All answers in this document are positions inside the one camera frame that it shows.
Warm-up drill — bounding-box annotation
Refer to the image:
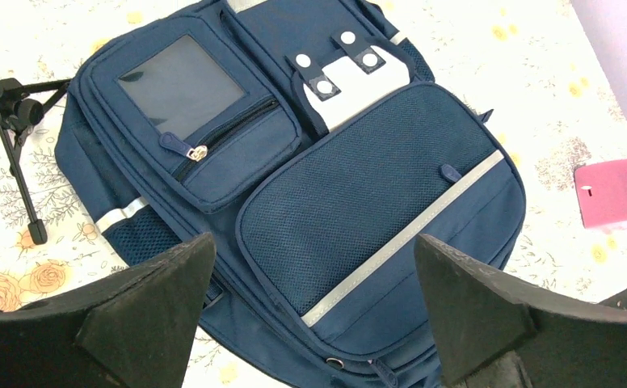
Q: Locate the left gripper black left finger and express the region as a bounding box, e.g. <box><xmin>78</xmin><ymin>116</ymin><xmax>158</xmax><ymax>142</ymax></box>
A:
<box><xmin>0</xmin><ymin>234</ymin><xmax>216</xmax><ymax>387</ymax></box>

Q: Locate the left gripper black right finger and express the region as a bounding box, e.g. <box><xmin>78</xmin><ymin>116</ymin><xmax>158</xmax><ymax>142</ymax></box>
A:
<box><xmin>414</xmin><ymin>234</ymin><xmax>627</xmax><ymax>387</ymax></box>

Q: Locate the navy blue student backpack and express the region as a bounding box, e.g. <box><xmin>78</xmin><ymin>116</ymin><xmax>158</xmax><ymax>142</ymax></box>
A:
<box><xmin>55</xmin><ymin>1</ymin><xmax>526</xmax><ymax>387</ymax></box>

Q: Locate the pink box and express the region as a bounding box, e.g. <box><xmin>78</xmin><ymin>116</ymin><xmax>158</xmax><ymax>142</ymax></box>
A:
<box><xmin>574</xmin><ymin>159</ymin><xmax>627</xmax><ymax>231</ymax></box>

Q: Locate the black tripod stand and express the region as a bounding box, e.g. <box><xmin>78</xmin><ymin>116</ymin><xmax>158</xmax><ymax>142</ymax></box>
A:
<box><xmin>0</xmin><ymin>78</ymin><xmax>70</xmax><ymax>245</ymax></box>

